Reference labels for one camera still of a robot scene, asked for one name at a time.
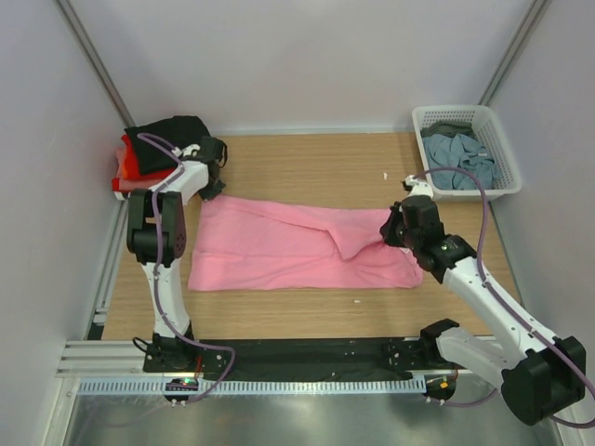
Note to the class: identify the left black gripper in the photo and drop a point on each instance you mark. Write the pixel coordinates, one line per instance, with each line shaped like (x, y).
(210, 194)

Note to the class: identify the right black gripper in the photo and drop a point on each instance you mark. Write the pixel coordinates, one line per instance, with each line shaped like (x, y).
(388, 230)

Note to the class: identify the pink t-shirt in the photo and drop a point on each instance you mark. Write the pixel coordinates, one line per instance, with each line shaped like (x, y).
(259, 245)

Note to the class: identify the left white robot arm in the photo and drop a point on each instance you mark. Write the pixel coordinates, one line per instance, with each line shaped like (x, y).
(156, 235)

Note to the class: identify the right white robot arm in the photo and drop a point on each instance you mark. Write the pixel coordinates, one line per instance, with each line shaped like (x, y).
(536, 372)

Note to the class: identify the black folded t-shirt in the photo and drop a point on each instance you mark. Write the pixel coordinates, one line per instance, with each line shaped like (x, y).
(150, 142)

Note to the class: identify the red folded t-shirt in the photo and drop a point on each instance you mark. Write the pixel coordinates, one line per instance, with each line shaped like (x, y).
(129, 166)

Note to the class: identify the orange folded t-shirt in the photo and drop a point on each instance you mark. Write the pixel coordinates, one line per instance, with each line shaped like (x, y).
(119, 183)

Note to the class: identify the grey-blue crumpled t-shirt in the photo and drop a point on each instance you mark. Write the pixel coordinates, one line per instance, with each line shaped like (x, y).
(464, 153)

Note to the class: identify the olive crumpled t-shirt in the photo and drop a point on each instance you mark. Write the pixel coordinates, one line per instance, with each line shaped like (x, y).
(448, 129)

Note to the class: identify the white plastic basket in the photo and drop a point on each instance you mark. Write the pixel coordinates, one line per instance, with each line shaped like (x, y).
(488, 131)

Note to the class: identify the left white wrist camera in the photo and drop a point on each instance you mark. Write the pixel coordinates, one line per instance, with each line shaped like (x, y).
(189, 153)

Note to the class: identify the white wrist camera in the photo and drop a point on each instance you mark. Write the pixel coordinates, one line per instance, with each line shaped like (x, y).
(189, 153)
(415, 186)

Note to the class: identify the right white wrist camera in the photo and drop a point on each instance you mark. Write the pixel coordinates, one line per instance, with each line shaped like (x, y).
(415, 186)

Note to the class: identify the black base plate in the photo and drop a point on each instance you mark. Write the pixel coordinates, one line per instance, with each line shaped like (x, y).
(294, 360)

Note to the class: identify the white slotted cable duct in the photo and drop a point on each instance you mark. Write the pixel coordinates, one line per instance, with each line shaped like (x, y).
(183, 386)

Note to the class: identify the left aluminium corner post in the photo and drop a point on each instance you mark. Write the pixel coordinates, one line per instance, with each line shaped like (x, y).
(92, 55)

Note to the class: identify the aluminium corner post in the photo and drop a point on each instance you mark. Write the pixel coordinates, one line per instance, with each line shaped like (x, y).
(520, 39)
(92, 55)

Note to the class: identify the right aluminium corner post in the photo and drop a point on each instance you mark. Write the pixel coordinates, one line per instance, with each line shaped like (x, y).
(520, 39)

